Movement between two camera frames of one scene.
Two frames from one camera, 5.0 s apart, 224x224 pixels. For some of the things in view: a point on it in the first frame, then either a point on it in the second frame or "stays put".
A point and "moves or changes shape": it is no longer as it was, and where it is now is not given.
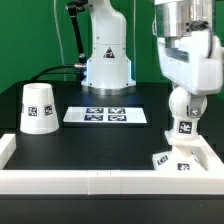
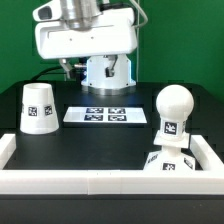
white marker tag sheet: [105, 114] stays put
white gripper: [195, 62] → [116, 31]
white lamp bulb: [185, 126] moves or changes shape
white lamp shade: [38, 113] stays put
